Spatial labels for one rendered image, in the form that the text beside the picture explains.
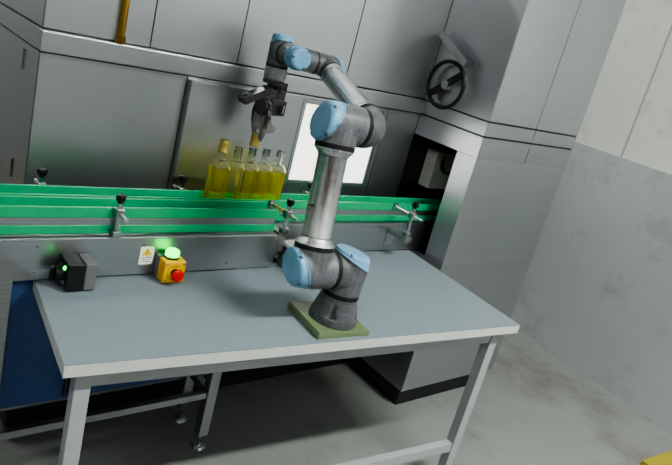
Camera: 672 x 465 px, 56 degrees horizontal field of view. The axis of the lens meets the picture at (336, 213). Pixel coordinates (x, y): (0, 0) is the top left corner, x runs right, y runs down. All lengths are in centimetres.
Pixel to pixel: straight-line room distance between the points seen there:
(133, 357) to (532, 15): 195
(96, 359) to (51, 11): 100
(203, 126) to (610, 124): 269
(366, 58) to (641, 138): 199
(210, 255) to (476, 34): 144
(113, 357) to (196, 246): 58
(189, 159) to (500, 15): 136
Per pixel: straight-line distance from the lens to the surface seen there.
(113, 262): 198
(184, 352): 168
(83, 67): 209
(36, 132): 210
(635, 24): 426
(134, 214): 196
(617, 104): 420
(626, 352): 411
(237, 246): 215
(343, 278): 184
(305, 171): 255
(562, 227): 430
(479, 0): 283
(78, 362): 160
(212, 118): 226
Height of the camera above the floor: 161
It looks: 16 degrees down
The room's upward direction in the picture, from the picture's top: 15 degrees clockwise
